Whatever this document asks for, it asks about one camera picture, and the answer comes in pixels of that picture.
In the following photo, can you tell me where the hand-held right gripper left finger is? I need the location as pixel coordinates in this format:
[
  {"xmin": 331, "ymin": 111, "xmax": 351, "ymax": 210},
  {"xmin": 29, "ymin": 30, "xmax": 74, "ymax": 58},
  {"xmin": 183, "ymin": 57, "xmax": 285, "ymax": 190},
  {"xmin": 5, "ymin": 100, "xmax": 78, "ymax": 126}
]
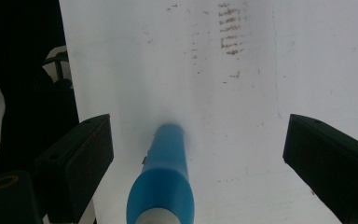
[{"xmin": 34, "ymin": 114, "xmax": 115, "ymax": 224}]

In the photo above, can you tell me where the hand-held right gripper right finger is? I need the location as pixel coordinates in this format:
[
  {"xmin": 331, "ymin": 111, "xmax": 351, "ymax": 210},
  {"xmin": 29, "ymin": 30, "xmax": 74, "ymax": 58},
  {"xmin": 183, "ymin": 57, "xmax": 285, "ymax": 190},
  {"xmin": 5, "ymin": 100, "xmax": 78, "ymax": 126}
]
[{"xmin": 282, "ymin": 113, "xmax": 358, "ymax": 224}]

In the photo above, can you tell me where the black metal stand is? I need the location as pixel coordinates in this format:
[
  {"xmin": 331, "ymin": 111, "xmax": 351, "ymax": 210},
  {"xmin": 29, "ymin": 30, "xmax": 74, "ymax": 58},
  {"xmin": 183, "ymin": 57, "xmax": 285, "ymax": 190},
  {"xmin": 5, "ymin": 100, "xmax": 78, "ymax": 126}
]
[{"xmin": 41, "ymin": 46, "xmax": 75, "ymax": 91}]

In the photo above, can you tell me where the white paper sheet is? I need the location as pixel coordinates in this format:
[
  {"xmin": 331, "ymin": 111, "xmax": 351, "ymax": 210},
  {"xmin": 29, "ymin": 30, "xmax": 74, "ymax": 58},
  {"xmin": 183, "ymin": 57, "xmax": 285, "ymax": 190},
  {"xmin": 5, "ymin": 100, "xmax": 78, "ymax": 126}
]
[{"xmin": 59, "ymin": 0, "xmax": 358, "ymax": 224}]

